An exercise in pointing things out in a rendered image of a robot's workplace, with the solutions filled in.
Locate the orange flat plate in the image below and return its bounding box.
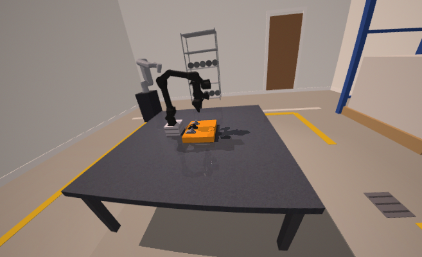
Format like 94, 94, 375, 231
182, 120, 216, 143

